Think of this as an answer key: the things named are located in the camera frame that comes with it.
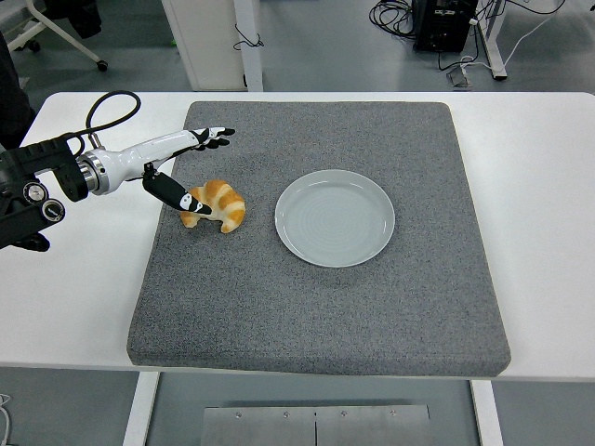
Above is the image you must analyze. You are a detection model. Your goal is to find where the grey round plate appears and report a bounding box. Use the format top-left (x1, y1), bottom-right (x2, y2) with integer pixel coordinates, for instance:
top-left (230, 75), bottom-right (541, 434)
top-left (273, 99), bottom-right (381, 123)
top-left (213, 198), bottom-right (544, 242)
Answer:
top-left (273, 169), bottom-right (397, 269)

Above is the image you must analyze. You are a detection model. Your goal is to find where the white chair base with casters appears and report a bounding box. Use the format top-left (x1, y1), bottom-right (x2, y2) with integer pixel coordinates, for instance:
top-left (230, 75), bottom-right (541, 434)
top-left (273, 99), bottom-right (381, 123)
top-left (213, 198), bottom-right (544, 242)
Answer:
top-left (7, 0), bottom-right (110, 72)

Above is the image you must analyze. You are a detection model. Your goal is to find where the white floor cable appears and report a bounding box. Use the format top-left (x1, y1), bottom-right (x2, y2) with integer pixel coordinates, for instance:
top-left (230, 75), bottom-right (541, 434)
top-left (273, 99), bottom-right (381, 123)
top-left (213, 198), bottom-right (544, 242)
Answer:
top-left (459, 0), bottom-right (575, 75)

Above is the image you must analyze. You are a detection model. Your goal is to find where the white desk leg with foot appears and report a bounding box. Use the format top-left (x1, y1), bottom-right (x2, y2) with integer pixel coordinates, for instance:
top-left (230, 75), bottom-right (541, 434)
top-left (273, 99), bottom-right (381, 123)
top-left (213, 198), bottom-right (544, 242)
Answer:
top-left (477, 0), bottom-right (509, 83)

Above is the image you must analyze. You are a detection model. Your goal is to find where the golden croissant bread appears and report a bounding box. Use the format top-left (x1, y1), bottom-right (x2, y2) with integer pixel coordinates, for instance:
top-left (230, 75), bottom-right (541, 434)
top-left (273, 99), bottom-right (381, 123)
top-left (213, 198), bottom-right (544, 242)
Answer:
top-left (179, 179), bottom-right (246, 234)

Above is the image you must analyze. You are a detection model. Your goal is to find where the black computer case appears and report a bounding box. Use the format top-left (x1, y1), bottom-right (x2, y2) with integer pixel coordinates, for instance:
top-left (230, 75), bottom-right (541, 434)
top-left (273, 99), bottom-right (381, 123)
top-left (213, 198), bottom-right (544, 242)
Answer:
top-left (412, 0), bottom-right (481, 53)

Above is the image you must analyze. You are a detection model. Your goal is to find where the white upright post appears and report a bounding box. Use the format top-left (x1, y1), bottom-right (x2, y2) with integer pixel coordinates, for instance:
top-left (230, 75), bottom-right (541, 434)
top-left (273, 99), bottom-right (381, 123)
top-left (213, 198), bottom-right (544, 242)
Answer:
top-left (231, 0), bottom-right (264, 93)

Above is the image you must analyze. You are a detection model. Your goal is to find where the black hanging garment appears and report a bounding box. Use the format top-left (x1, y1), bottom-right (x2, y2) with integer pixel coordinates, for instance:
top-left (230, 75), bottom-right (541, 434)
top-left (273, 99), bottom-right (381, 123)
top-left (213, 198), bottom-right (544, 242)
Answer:
top-left (46, 0), bottom-right (103, 40)

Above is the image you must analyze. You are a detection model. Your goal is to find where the person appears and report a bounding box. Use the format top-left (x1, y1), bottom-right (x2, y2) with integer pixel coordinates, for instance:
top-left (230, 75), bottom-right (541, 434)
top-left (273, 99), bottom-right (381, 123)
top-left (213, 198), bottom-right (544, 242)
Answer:
top-left (0, 31), bottom-right (36, 152)

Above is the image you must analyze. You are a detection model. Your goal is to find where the thin black cable on post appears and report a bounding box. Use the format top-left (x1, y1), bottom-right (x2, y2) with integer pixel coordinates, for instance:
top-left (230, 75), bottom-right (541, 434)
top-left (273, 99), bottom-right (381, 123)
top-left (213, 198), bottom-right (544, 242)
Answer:
top-left (231, 21), bottom-right (266, 51)

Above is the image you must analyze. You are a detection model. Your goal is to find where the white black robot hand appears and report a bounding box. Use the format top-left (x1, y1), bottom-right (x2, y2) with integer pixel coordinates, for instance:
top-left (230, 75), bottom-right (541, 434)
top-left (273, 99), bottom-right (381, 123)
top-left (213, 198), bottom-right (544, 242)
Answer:
top-left (95, 125), bottom-right (237, 217)

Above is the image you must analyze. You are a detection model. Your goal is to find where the white cabinet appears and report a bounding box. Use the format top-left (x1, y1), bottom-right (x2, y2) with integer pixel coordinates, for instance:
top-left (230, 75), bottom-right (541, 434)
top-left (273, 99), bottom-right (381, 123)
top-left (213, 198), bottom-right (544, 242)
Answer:
top-left (161, 0), bottom-right (246, 93)

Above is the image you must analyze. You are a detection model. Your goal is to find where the clear plastic floor item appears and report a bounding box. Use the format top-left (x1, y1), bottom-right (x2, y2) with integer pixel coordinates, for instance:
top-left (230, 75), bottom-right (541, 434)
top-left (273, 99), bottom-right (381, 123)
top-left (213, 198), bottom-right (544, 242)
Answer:
top-left (445, 68), bottom-right (472, 89)

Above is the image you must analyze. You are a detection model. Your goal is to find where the grey speckled foam mat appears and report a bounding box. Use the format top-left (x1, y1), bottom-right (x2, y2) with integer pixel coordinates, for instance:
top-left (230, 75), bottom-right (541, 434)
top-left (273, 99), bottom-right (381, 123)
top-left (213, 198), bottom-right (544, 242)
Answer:
top-left (126, 100), bottom-right (512, 378)

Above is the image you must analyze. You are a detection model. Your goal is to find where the white table leg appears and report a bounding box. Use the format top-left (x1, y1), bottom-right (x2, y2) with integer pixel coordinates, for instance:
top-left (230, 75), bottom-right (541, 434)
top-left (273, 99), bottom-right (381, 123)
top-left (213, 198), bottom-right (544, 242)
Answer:
top-left (121, 371), bottom-right (162, 446)
top-left (469, 379), bottom-right (506, 446)

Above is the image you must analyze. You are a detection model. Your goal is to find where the thin white cable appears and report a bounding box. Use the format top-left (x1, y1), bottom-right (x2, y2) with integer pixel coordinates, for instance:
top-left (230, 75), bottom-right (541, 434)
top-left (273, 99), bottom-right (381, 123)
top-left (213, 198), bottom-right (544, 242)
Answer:
top-left (0, 393), bottom-right (12, 441)

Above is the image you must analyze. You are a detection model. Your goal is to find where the black cable tangle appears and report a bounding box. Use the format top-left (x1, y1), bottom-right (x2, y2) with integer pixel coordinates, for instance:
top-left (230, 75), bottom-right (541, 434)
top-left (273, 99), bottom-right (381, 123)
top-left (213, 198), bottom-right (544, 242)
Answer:
top-left (368, 0), bottom-right (417, 41)

